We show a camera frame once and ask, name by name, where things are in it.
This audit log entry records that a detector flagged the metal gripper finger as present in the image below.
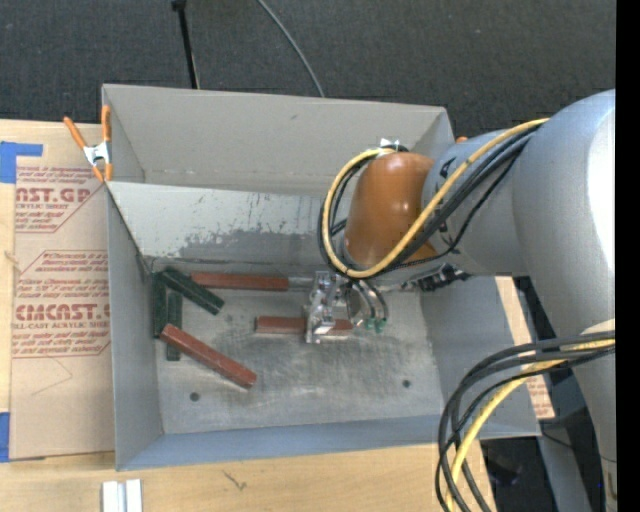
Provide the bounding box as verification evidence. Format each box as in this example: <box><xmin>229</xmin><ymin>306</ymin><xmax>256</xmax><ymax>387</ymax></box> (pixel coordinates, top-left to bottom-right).
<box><xmin>304</xmin><ymin>293</ymin><xmax>336</xmax><ymax>322</ymax></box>
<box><xmin>303</xmin><ymin>319</ymin><xmax>347</xmax><ymax>346</ymax></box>

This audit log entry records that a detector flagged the grey metal bin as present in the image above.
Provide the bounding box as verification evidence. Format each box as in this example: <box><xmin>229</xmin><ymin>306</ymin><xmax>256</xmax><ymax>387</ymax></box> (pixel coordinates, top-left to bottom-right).
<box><xmin>101</xmin><ymin>83</ymin><xmax>544</xmax><ymax>472</ymax></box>

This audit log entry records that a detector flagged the red-brown flat block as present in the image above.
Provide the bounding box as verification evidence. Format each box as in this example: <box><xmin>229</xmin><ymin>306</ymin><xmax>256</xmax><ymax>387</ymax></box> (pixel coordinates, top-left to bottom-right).
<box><xmin>189</xmin><ymin>271</ymin><xmax>292</xmax><ymax>293</ymax></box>
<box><xmin>158</xmin><ymin>323</ymin><xmax>259</xmax><ymax>391</ymax></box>
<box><xmin>253</xmin><ymin>314</ymin><xmax>355</xmax><ymax>335</ymax></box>

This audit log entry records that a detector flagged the dark green flat block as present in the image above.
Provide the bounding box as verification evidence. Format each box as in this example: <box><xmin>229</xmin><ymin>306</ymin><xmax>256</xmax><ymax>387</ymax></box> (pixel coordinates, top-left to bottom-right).
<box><xmin>158</xmin><ymin>267</ymin><xmax>225</xmax><ymax>317</ymax></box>
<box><xmin>165</xmin><ymin>290</ymin><xmax>184</xmax><ymax>363</ymax></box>
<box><xmin>151</xmin><ymin>272</ymin><xmax>169</xmax><ymax>339</ymax></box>

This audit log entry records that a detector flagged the brown cardboard board, red print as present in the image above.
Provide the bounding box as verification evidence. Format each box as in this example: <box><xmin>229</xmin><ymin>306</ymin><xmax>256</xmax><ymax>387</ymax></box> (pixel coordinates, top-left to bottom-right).
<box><xmin>0</xmin><ymin>118</ymin><xmax>557</xmax><ymax>462</ymax></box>

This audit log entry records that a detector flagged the black cylinder on white bracket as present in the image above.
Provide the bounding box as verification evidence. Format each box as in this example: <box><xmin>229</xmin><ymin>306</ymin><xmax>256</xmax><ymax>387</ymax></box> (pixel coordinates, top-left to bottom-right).
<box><xmin>399</xmin><ymin>263</ymin><xmax>472</xmax><ymax>294</ymax></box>

